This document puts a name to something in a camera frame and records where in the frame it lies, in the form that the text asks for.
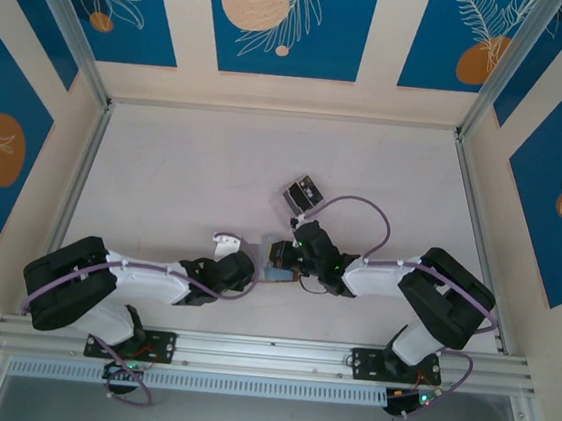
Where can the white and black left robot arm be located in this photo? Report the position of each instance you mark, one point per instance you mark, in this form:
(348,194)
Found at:
(143,281)

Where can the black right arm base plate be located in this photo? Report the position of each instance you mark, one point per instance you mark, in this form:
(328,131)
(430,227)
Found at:
(365,362)

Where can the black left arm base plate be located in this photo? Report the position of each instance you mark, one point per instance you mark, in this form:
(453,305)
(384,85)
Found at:
(164,344)

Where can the black controller box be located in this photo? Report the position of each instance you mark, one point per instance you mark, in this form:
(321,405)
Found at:
(115,371)
(401,404)

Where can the aluminium mounting rail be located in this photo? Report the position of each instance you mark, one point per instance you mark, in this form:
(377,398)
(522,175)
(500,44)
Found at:
(271,355)

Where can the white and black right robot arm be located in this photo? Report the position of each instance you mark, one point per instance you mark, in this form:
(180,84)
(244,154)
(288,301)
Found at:
(379,281)

